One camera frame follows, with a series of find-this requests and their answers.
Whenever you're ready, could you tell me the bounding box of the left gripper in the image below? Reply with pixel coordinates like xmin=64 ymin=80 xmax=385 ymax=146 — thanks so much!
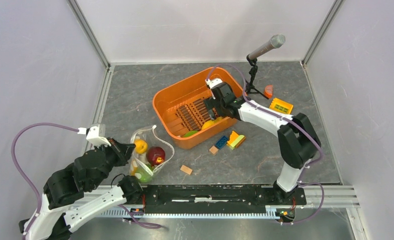
xmin=91 ymin=135 xmax=137 ymax=190

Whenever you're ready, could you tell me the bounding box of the yellow toy lemon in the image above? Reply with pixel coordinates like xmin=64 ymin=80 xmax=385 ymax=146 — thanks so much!
xmin=134 ymin=138 xmax=148 ymax=154

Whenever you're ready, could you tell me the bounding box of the yellow toy mango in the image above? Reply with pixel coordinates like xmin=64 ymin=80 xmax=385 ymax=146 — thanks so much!
xmin=201 ymin=117 xmax=223 ymax=130

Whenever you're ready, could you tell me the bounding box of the polka dot zip top bag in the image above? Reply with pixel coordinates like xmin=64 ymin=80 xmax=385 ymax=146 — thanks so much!
xmin=129 ymin=125 xmax=175 ymax=184

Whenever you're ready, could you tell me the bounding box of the green toy lettuce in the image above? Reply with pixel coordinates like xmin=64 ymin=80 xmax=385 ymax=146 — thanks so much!
xmin=134 ymin=168 xmax=153 ymax=183

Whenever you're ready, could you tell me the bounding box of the dark red toy onion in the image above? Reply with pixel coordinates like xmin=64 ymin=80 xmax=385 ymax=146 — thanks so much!
xmin=146 ymin=146 xmax=166 ymax=166

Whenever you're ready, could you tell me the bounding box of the orange plastic basket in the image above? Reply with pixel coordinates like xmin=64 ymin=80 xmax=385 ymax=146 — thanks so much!
xmin=152 ymin=67 xmax=237 ymax=150

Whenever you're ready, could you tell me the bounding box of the green toy lime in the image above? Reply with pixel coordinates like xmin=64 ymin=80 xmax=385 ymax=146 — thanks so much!
xmin=181 ymin=130 xmax=199 ymax=138

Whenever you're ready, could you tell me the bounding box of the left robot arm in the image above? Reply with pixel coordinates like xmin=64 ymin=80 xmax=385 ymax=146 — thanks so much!
xmin=19 ymin=138 xmax=142 ymax=240

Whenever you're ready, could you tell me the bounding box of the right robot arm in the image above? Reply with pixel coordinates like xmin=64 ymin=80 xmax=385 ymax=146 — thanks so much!
xmin=203 ymin=78 xmax=321 ymax=204

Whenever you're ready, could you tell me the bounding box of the black microphone tripod stand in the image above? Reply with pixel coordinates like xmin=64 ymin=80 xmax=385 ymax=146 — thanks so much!
xmin=245 ymin=55 xmax=269 ymax=100

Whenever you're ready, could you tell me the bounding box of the yellow green brown brick stack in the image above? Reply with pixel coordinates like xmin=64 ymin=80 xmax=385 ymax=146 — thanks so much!
xmin=227 ymin=130 xmax=246 ymax=150

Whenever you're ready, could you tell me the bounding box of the blue toy brick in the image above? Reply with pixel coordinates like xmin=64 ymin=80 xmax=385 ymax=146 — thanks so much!
xmin=214 ymin=135 xmax=229 ymax=150

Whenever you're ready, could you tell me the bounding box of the orange semicircle toy slice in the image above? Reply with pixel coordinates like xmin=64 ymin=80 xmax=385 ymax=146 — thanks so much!
xmin=264 ymin=85 xmax=274 ymax=99

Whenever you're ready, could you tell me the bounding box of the small tan wooden cube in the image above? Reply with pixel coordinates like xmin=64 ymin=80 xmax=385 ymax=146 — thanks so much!
xmin=209 ymin=146 xmax=219 ymax=156

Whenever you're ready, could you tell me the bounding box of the yellow window toy brick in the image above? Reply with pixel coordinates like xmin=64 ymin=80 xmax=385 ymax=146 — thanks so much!
xmin=269 ymin=98 xmax=294 ymax=115

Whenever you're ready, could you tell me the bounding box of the tan wooden block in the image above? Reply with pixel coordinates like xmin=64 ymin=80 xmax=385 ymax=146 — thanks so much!
xmin=180 ymin=165 xmax=193 ymax=175

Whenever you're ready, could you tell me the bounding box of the silver microphone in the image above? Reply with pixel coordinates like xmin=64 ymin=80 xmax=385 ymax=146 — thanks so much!
xmin=247 ymin=34 xmax=286 ymax=61

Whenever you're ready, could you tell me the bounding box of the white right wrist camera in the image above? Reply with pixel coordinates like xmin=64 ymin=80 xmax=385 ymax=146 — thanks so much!
xmin=205 ymin=78 xmax=223 ymax=89

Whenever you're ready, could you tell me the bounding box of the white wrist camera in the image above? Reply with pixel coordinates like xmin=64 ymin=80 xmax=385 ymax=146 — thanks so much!
xmin=205 ymin=78 xmax=223 ymax=89
xmin=77 ymin=123 xmax=111 ymax=147

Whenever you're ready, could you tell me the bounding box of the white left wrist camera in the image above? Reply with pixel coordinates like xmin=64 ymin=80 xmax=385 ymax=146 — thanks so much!
xmin=77 ymin=123 xmax=111 ymax=147

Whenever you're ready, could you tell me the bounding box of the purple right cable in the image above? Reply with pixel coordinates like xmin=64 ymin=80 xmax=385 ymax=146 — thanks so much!
xmin=206 ymin=64 xmax=325 ymax=226

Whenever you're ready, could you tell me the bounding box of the purple cable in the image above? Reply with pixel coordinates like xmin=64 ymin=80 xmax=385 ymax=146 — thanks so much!
xmin=206 ymin=64 xmax=325 ymax=226
xmin=10 ymin=122 xmax=163 ymax=239

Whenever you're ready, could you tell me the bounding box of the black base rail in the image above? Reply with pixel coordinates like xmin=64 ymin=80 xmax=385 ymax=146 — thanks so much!
xmin=126 ymin=184 xmax=307 ymax=214

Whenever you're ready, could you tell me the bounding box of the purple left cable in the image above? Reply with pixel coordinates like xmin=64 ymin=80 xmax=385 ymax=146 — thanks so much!
xmin=10 ymin=122 xmax=163 ymax=239

